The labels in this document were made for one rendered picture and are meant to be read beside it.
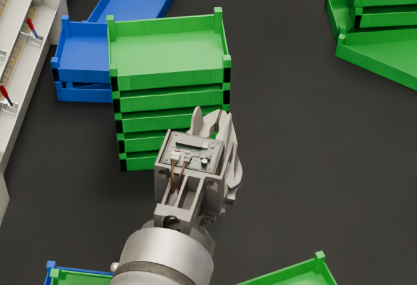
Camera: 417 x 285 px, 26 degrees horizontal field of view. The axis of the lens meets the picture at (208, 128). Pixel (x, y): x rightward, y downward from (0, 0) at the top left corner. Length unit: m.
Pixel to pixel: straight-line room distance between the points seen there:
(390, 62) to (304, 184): 0.56
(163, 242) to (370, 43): 2.09
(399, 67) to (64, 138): 1.03
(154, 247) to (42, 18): 1.93
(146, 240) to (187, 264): 0.05
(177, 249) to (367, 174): 1.71
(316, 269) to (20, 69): 0.99
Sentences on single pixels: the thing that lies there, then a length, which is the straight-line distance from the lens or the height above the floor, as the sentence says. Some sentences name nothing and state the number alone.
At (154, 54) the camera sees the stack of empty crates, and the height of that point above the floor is 0.32.
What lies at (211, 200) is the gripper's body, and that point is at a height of 1.21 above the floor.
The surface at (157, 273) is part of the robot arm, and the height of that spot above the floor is 1.25.
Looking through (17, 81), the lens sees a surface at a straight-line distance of 2.56.
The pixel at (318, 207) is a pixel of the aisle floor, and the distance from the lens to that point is 2.44.
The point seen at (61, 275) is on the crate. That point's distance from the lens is 2.13.
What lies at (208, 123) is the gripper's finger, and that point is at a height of 1.18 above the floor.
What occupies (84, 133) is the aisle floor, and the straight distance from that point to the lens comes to 2.62.
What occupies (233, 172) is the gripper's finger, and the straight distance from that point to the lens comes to 0.98.
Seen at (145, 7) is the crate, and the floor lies 0.00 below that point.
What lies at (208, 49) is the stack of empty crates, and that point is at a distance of 2.36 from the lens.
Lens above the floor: 1.95
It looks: 49 degrees down
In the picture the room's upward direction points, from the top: straight up
